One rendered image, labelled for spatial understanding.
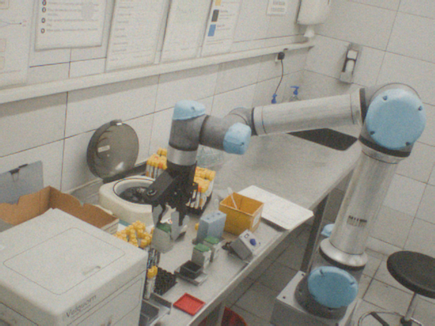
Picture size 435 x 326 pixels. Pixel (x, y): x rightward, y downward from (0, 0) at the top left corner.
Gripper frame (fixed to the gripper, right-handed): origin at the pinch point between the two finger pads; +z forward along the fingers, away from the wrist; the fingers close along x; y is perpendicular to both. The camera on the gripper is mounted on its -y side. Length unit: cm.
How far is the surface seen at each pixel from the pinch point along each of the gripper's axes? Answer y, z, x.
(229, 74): 133, -13, 65
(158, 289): 3.0, 20.1, 0.8
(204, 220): 34.4, 12.1, 7.8
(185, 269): 15.2, 19.0, 0.3
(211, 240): 30.7, 15.4, 1.9
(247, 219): 51, 14, 0
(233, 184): 88, 22, 27
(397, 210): 260, 74, -18
